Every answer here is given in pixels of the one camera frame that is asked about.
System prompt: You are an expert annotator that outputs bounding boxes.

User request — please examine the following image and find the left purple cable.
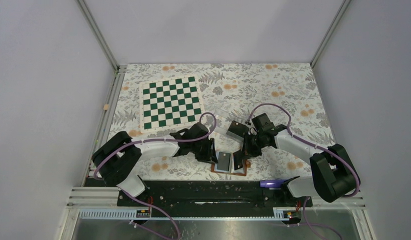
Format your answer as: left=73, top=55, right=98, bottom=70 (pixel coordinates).
left=92, top=111, right=218, bottom=240

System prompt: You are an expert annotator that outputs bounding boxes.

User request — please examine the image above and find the brown leather card holder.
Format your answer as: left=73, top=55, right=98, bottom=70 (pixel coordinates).
left=210, top=151, right=251, bottom=177

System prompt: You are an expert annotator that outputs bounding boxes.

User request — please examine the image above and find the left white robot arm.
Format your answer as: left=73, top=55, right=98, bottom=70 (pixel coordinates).
left=91, top=122, right=218, bottom=206

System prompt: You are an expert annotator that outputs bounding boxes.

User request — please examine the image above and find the floral tablecloth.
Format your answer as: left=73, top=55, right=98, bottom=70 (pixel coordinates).
left=105, top=63, right=335, bottom=181

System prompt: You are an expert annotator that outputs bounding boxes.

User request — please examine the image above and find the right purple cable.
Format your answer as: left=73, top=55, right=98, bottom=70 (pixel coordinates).
left=246, top=102, right=361, bottom=240

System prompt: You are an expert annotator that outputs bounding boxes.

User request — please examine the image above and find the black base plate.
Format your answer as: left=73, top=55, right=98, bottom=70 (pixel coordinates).
left=113, top=180, right=327, bottom=220

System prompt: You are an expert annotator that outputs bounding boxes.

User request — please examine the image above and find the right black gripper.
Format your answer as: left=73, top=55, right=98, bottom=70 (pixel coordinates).
left=239, top=132, right=266, bottom=161

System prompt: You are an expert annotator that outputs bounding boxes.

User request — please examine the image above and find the purple cable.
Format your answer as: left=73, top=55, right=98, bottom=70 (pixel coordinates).
left=246, top=102, right=361, bottom=240
left=92, top=111, right=218, bottom=240

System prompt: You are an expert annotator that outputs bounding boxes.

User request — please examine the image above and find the aluminium frame rail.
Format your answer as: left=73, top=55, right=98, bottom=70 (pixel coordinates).
left=66, top=65, right=128, bottom=240

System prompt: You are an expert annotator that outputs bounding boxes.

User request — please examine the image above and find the purple marker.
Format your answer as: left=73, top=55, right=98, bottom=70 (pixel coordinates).
left=259, top=179, right=285, bottom=189

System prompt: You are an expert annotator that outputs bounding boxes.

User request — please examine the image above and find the green white chessboard mat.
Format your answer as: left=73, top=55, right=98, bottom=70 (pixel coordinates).
left=138, top=75, right=205, bottom=134

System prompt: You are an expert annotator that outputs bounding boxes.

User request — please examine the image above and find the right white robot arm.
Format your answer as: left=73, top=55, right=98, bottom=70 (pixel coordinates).
left=233, top=113, right=361, bottom=206

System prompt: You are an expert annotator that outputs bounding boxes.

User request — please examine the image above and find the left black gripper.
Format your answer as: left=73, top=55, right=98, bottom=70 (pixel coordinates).
left=191, top=137, right=218, bottom=164

